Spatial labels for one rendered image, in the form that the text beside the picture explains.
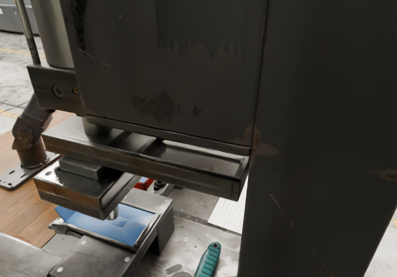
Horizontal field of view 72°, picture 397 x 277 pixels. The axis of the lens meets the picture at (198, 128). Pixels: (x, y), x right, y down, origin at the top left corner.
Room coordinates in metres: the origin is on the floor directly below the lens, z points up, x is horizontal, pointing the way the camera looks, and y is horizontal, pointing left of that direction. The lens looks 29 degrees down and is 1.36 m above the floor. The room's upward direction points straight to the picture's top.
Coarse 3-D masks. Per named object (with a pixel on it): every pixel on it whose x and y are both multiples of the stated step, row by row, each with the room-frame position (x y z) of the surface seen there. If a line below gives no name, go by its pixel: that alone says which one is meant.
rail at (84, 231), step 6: (72, 228) 0.32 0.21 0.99; (78, 228) 0.32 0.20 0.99; (72, 234) 0.32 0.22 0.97; (78, 234) 0.32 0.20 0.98; (90, 234) 0.31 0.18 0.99; (96, 234) 0.31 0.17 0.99; (102, 240) 0.30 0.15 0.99; (108, 240) 0.29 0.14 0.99; (114, 240) 0.29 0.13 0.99; (120, 246) 0.29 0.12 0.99; (126, 246) 0.28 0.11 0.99; (132, 246) 0.28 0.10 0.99
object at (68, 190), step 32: (64, 128) 0.32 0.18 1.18; (96, 128) 0.30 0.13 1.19; (64, 160) 0.28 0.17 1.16; (96, 160) 0.27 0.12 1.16; (128, 160) 0.26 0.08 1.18; (160, 160) 0.25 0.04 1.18; (192, 160) 0.26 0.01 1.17; (224, 160) 0.26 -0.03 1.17; (64, 192) 0.25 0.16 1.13; (96, 192) 0.24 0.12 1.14; (128, 192) 0.28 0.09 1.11; (224, 192) 0.21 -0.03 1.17
